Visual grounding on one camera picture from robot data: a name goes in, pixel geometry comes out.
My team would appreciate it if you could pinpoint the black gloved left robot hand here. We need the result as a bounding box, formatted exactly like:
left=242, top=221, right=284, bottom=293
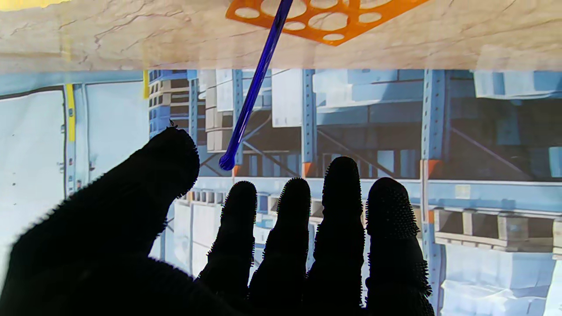
left=0, top=126, right=436, bottom=316

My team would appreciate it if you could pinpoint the blue glass rod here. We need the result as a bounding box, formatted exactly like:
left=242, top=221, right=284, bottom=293
left=218, top=0, right=294, bottom=172

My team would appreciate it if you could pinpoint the yellow cloth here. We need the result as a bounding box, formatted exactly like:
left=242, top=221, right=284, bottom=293
left=0, top=0, right=74, bottom=12

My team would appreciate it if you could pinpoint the orange test tube rack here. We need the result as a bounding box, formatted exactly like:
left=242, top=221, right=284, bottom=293
left=225, top=0, right=430, bottom=47

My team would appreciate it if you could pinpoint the warehouse print backdrop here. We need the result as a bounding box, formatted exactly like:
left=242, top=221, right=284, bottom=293
left=0, top=68, right=562, bottom=316

